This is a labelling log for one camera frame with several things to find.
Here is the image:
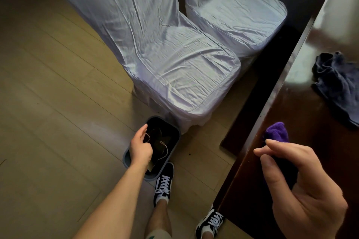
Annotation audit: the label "black sneaker white laces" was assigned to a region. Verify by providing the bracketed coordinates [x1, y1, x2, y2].
[153, 162, 174, 208]
[195, 205, 225, 239]

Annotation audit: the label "person's left hand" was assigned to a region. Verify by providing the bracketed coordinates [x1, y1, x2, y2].
[129, 124, 154, 171]

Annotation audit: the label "person's left forearm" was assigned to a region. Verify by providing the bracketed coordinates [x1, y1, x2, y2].
[73, 163, 150, 239]

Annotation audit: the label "person's right hand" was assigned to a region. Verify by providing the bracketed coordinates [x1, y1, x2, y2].
[254, 139, 348, 239]

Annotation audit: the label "black paper bag white handles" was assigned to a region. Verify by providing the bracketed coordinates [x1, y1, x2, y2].
[144, 126, 176, 173]

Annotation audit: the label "chair with white fabric cover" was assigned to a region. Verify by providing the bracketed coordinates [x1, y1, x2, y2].
[37, 0, 242, 134]
[181, 0, 288, 72]

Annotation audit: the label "dark grey waste bin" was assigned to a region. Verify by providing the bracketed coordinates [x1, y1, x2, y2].
[122, 116, 181, 182]

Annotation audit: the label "dark blue-grey cloth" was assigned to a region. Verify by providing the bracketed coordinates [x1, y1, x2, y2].
[311, 52, 359, 128]

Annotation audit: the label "purple microfibre cloth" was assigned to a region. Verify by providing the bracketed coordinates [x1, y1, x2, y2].
[262, 122, 299, 190]

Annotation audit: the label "light shorts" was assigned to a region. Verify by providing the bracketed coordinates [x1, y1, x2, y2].
[145, 229, 172, 239]

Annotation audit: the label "person's left leg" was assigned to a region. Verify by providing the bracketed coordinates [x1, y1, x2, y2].
[144, 200, 172, 239]

